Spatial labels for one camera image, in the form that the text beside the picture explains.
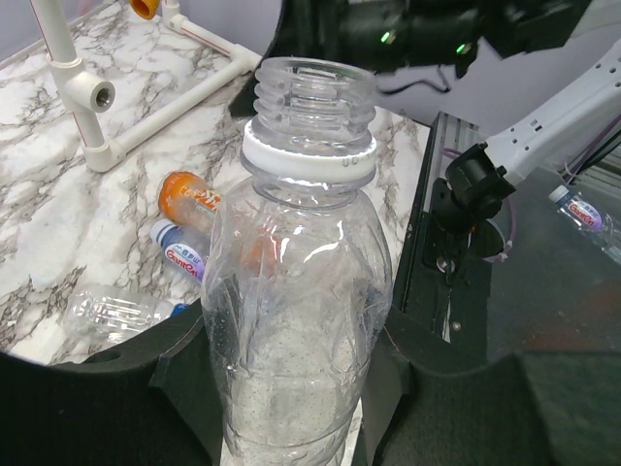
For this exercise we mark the orange label drink bottle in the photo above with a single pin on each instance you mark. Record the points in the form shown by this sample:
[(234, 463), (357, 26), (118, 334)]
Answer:
[(186, 199)]

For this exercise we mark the purple label water bottle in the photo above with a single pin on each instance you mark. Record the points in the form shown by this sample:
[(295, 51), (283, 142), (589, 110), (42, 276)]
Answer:
[(185, 247)]

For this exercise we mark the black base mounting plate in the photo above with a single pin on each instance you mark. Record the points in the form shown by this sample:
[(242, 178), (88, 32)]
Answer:
[(444, 279)]

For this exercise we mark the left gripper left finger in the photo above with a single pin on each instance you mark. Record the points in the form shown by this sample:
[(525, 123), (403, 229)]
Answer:
[(151, 400)]

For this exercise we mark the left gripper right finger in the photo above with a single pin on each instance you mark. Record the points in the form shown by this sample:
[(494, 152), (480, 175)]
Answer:
[(427, 403)]

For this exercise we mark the orange tap valve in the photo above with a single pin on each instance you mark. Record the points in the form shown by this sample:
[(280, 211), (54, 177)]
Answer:
[(146, 9)]

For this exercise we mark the clear unlabelled plastic bottle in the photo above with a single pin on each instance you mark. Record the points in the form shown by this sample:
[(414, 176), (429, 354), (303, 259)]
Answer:
[(299, 278)]

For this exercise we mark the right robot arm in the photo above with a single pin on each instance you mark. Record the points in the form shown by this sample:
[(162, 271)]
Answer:
[(486, 43)]

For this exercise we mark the blue label Pocari bottle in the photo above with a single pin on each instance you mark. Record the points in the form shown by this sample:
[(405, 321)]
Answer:
[(111, 315)]

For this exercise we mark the bottle in lower corner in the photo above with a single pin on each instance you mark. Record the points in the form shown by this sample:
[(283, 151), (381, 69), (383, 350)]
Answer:
[(602, 230)]

